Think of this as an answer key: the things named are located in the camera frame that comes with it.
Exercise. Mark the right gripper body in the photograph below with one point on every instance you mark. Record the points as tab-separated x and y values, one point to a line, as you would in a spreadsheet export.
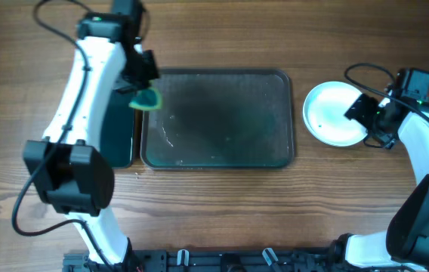
360	108

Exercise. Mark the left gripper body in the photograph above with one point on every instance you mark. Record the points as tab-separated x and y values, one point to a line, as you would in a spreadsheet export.
141	75

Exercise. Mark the green yellow sponge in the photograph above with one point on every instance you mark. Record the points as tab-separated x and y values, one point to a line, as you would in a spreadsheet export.
148	99

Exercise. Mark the white plate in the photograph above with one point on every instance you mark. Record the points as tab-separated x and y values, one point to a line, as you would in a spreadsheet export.
323	114

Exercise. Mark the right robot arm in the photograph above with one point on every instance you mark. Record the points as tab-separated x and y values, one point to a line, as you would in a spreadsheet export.
405	243

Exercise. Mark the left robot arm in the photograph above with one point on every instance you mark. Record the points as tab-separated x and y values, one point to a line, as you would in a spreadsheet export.
65	166

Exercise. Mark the dark serving tray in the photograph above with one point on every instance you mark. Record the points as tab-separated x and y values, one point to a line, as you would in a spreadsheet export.
220	119

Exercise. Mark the black water tub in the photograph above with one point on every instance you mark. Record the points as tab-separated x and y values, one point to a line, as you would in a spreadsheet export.
117	134

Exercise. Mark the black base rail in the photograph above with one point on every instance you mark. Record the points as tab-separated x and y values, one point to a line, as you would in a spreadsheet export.
267	260

